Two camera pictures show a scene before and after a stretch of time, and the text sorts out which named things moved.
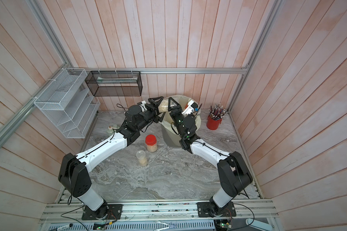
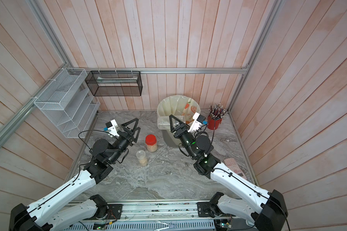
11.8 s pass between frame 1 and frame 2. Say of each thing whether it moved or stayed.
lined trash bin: stayed
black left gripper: moved
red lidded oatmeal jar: stayed
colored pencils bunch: stayed
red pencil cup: stayed
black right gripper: moved
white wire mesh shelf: stayed
